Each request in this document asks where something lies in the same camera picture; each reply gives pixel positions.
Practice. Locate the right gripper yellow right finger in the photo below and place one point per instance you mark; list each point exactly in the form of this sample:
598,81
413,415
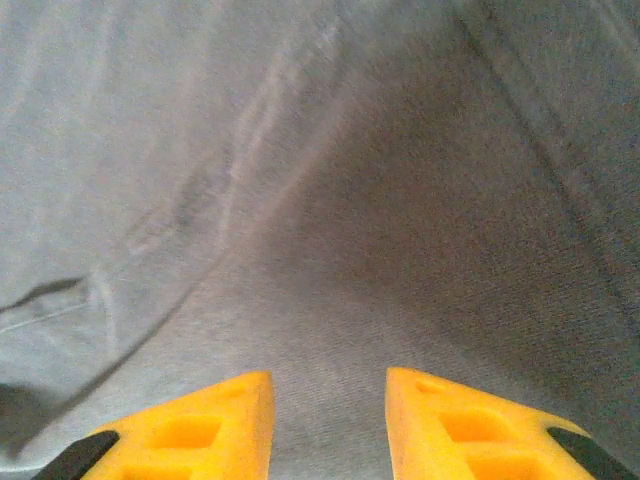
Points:
460,435

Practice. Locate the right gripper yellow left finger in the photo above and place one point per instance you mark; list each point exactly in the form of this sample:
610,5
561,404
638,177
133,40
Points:
200,440

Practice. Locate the dark grey t-shirt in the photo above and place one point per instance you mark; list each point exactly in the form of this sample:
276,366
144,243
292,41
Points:
350,200

